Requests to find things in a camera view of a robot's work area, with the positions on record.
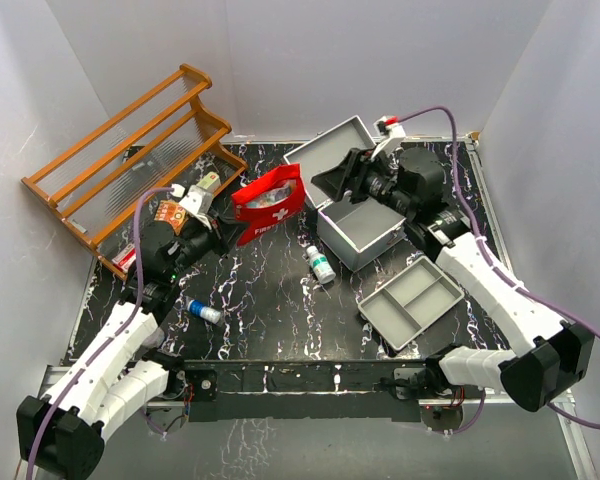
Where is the purple cable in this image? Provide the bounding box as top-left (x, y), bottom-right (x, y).
top-left (397, 104), bottom-right (600, 431)
top-left (24, 185), bottom-right (186, 480)

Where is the grey metal case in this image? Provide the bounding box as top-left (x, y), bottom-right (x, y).
top-left (282, 115), bottom-right (411, 273)

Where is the black base frame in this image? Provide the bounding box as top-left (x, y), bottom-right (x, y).
top-left (129, 357), bottom-right (486, 424)

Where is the bandage packet bundle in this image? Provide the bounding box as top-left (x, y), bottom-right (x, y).
top-left (246, 180), bottom-right (297, 209)

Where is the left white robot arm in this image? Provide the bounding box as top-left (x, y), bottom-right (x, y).
top-left (16, 216), bottom-right (246, 479)

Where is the grey divider tray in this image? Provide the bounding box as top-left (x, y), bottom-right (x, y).
top-left (358, 256), bottom-right (464, 352)

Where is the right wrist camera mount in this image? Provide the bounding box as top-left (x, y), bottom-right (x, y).
top-left (371, 116), bottom-right (406, 160)

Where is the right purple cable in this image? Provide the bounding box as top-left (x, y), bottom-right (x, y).
top-left (397, 104), bottom-right (600, 431)

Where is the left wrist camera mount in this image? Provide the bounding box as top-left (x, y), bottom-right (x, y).
top-left (171, 184), bottom-right (213, 230)

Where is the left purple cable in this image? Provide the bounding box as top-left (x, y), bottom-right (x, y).
top-left (24, 185), bottom-right (186, 480)

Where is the red white small box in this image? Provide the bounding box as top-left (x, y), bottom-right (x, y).
top-left (112, 244), bottom-right (136, 273)

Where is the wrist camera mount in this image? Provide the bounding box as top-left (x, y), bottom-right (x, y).
top-left (171, 184), bottom-right (213, 230)
top-left (371, 116), bottom-right (406, 160)

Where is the wooden shelf rack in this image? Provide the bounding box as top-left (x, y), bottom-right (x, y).
top-left (22, 64), bottom-right (247, 278)

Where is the white green-label pill bottle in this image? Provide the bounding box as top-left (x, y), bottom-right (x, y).
top-left (306, 245), bottom-right (336, 285)

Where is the blue white tube bottle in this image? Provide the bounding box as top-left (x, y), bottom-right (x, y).
top-left (185, 297), bottom-right (224, 325)

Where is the clear plastic cup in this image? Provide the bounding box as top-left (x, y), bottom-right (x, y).
top-left (143, 328), bottom-right (166, 349)

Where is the orange patterned packet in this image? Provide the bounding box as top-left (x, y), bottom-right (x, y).
top-left (154, 200), bottom-right (189, 235)

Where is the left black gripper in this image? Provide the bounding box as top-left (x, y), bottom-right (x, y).
top-left (166, 209), bottom-right (250, 280)

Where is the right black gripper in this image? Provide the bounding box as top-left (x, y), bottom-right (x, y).
top-left (311, 147), bottom-right (415, 220)

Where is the red first aid pouch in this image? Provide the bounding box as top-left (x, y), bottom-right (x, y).
top-left (231, 164), bottom-right (306, 246)

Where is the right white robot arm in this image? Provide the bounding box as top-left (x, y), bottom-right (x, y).
top-left (311, 147), bottom-right (594, 412)

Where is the white medicine box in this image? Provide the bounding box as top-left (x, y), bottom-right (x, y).
top-left (196, 172), bottom-right (222, 194)

